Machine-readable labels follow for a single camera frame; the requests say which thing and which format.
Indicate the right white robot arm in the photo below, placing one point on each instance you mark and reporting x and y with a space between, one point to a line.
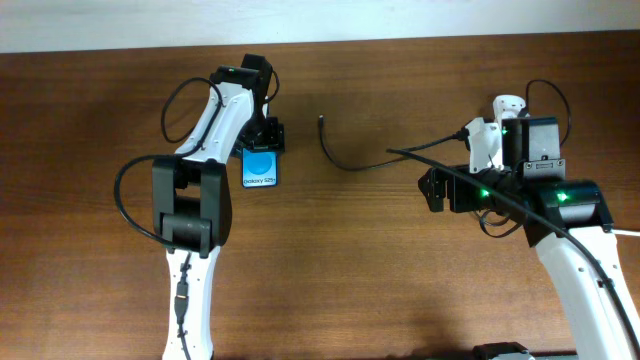
516 170

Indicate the white power strip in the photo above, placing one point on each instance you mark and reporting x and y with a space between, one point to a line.
507 106

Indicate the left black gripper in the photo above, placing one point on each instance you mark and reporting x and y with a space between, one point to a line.
274 139

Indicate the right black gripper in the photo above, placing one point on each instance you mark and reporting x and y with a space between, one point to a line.
462 200

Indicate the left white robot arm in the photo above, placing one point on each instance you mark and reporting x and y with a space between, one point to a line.
192 208

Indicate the blue Galaxy smartphone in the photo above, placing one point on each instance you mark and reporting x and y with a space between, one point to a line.
259 169

